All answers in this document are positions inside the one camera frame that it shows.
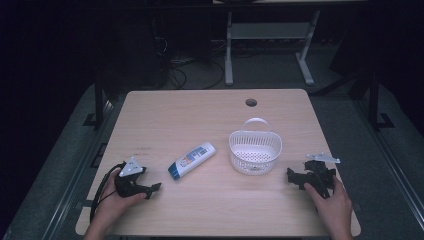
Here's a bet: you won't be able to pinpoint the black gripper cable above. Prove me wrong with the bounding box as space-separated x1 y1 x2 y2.
89 161 128 224

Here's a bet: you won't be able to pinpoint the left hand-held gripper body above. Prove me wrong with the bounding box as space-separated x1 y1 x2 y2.
114 156 150 200

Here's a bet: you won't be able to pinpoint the white and blue tube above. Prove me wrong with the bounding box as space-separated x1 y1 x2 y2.
167 141 217 181

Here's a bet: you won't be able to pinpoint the person's right hand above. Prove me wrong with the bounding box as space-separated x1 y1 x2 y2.
303 176 354 235

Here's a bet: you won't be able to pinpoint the person's left hand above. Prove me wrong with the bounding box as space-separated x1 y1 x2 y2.
94 168 148 228

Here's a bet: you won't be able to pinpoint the white metal desk frame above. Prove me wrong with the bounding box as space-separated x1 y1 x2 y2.
224 9 322 87

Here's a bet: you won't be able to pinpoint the black metal stand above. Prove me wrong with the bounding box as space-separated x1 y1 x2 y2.
82 68 105 130
367 70 396 132

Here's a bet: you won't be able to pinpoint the black floor cables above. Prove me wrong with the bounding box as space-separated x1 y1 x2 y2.
165 57 226 91

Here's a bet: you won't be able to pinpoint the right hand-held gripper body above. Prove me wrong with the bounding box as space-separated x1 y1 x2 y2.
301 152 342 200

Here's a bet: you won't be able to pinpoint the white plastic basket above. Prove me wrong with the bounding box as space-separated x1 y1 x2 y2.
228 117 283 177

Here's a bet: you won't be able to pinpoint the grey metal rail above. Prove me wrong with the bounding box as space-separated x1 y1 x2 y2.
41 99 115 240
353 99 424 231

